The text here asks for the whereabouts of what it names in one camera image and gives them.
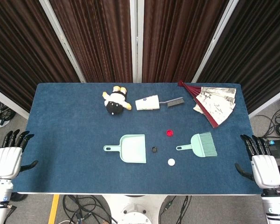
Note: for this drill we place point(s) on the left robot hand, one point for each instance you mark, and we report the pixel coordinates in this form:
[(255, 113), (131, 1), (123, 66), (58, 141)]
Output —
[(7, 163)]

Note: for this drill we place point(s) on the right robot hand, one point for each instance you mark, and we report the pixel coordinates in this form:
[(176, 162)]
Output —
[(267, 170)]

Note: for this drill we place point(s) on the mint green hand broom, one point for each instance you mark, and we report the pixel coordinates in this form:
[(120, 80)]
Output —
[(198, 145)]

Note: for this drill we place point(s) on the white bottle cap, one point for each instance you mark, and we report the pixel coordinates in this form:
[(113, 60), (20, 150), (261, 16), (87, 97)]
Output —
[(171, 162)]

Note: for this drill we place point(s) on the red bottle cap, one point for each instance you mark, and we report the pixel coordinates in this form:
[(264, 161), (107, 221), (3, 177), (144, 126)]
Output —
[(170, 133)]

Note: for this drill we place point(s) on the black ring cap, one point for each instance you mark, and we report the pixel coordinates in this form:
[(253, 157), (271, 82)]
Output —
[(152, 149)]

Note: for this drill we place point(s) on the mint green dustpan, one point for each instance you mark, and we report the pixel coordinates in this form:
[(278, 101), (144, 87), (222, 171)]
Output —
[(133, 149)]

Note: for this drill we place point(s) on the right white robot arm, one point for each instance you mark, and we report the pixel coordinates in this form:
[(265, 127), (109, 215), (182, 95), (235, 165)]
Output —
[(275, 205)]

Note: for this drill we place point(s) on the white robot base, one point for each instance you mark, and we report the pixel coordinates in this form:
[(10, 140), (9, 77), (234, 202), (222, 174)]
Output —
[(135, 210)]

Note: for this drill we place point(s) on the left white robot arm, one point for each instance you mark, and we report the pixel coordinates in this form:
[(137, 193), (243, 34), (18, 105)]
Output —
[(0, 193)]

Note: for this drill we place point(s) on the yellow floor tape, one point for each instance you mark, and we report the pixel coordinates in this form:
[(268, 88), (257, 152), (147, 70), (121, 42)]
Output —
[(53, 210)]

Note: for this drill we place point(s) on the red ribbed paper folding fan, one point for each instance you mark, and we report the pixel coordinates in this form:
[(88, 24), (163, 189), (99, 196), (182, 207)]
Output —
[(214, 105)]

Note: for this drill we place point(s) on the brown pleated partition panel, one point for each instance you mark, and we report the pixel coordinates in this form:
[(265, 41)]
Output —
[(21, 51), (254, 51), (177, 39), (95, 39)]

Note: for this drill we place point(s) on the grey cleaning brush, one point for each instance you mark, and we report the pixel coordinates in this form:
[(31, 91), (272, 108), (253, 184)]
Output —
[(175, 102)]

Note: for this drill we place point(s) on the black and white plush toy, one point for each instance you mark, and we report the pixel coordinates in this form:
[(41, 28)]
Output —
[(115, 102)]

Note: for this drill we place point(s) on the white paper cup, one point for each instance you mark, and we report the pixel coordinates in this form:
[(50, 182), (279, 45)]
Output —
[(147, 103)]

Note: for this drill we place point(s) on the white partition frame post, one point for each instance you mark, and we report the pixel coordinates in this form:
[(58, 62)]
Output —
[(136, 39), (60, 37), (214, 39)]

